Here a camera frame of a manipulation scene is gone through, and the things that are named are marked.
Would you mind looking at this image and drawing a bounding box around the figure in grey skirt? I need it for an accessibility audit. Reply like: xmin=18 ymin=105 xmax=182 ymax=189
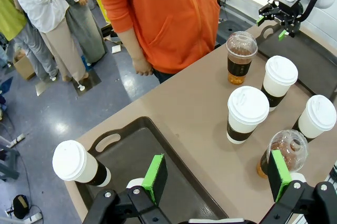
xmin=64 ymin=0 xmax=108 ymax=64

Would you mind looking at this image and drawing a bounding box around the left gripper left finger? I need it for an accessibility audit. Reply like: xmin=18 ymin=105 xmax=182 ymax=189
xmin=83 ymin=154 xmax=172 ymax=224

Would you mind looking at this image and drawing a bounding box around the black chair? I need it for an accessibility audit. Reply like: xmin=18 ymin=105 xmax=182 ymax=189
xmin=215 ymin=19 xmax=255 ymax=49

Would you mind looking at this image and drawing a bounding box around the metal floor plate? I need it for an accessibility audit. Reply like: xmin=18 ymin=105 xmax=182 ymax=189
xmin=72 ymin=69 xmax=102 ymax=96

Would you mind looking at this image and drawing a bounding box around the brown plastic serving tray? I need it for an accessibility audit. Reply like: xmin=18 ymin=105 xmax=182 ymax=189
xmin=75 ymin=116 xmax=229 ymax=224
xmin=256 ymin=23 xmax=337 ymax=101

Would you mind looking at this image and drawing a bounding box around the clear dome-lid tea cup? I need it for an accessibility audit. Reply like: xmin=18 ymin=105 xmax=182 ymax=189
xmin=256 ymin=129 xmax=309 ymax=179
xmin=225 ymin=31 xmax=258 ymax=86

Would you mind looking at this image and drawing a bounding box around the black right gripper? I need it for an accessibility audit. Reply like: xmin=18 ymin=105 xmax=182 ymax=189
xmin=256 ymin=0 xmax=303 ymax=41

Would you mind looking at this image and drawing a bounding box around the white lidded paper coffee cup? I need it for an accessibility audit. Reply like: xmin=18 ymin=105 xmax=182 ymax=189
xmin=226 ymin=86 xmax=270 ymax=145
xmin=261 ymin=55 xmax=299 ymax=113
xmin=52 ymin=139 xmax=112 ymax=188
xmin=291 ymin=94 xmax=337 ymax=143

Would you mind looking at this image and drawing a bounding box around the black bag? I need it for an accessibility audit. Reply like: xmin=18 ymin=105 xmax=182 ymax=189
xmin=12 ymin=194 xmax=28 ymax=220

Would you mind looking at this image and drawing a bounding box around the figure in yellow-green top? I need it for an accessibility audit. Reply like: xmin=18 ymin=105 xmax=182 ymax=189
xmin=0 ymin=0 xmax=59 ymax=82

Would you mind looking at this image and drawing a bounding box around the yellow bag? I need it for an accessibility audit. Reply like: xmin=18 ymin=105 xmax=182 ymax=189
xmin=95 ymin=0 xmax=112 ymax=24

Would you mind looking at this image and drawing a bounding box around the person's right hand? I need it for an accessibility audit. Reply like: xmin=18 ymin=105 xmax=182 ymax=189
xmin=131 ymin=56 xmax=154 ymax=76

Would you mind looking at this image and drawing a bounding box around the person's right forearm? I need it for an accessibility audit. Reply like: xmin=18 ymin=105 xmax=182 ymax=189
xmin=115 ymin=27 xmax=147 ymax=62

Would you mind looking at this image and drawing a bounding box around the small cardboard box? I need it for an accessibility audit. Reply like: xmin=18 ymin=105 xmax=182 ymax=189
xmin=13 ymin=54 xmax=36 ymax=81

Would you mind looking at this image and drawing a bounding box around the white power strip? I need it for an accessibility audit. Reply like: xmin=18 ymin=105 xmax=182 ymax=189
xmin=6 ymin=133 xmax=26 ymax=148

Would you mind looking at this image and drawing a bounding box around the person in orange hoodie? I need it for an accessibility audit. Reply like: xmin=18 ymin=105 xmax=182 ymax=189
xmin=92 ymin=0 xmax=221 ymax=84

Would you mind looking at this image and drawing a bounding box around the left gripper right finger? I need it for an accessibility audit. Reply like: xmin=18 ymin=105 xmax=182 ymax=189
xmin=260 ymin=149 xmax=337 ymax=224

